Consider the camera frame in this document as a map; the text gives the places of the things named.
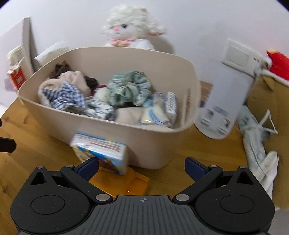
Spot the wooden desktop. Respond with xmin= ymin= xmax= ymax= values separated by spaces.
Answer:
xmin=0 ymin=80 xmax=277 ymax=228

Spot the cartoon print tissue packet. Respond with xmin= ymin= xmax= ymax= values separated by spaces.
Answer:
xmin=70 ymin=133 xmax=128 ymax=175

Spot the white standing panel device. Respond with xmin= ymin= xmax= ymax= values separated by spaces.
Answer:
xmin=194 ymin=61 xmax=254 ymax=139

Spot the small white blue packet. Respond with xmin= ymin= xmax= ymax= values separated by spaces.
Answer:
xmin=138 ymin=105 xmax=171 ymax=126
xmin=163 ymin=91 xmax=178 ymax=123

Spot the red bird plush toy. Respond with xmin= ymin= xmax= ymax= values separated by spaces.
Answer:
xmin=266 ymin=50 xmax=289 ymax=80

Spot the beige fluffy plush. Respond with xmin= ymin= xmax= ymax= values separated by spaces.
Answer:
xmin=39 ymin=70 xmax=93 ymax=99

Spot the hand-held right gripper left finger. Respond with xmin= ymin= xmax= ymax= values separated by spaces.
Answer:
xmin=24 ymin=157 xmax=114 ymax=203

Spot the white wall socket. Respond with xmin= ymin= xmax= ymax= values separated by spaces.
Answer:
xmin=221 ymin=38 xmax=270 ymax=73

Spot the pale striped cloth bag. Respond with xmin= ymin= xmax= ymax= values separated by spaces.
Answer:
xmin=237 ymin=105 xmax=280 ymax=200

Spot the brown scrunchie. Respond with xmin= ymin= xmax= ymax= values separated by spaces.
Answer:
xmin=49 ymin=63 xmax=73 ymax=79

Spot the blue checked scrunchie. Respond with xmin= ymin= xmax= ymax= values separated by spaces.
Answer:
xmin=38 ymin=81 xmax=87 ymax=110

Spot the orange packet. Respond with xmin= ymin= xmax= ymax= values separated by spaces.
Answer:
xmin=89 ymin=167 xmax=150 ymax=196

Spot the white lamb plush toy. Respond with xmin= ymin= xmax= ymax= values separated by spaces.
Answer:
xmin=100 ymin=4 xmax=167 ymax=50

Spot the red milk carton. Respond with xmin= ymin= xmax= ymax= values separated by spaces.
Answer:
xmin=6 ymin=65 xmax=25 ymax=92

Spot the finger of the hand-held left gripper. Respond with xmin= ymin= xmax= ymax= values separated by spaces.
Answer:
xmin=0 ymin=137 xmax=17 ymax=153

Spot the brown capybara plush pillow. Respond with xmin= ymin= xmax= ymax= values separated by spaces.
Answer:
xmin=246 ymin=70 xmax=289 ymax=209

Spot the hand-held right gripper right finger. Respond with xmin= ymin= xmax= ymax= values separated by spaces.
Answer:
xmin=173 ymin=157 xmax=263 ymax=203

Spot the green scrunchie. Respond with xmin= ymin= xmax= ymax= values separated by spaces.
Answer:
xmin=107 ymin=70 xmax=151 ymax=106

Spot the beige plastic storage bin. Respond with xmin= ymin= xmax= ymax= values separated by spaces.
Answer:
xmin=18 ymin=47 xmax=201 ymax=169

